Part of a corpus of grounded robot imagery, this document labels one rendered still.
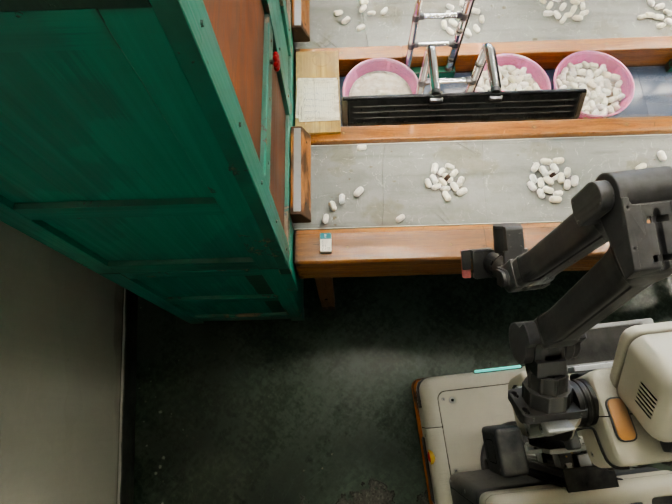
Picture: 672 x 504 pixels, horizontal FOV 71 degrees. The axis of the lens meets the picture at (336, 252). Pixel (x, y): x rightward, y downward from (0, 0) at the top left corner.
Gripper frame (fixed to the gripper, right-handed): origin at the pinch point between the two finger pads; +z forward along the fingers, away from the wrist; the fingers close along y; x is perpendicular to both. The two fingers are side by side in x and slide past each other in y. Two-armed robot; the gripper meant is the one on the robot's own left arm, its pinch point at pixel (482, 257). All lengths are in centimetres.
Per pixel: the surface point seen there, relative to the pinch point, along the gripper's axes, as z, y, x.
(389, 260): 24.9, 20.0, 2.8
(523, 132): 42, -30, -32
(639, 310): 87, -98, 50
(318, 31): 68, 33, -77
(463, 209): 33.5, -6.0, -9.3
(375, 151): 44, 19, -31
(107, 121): -45, 67, -35
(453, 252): 24.7, 0.5, 2.5
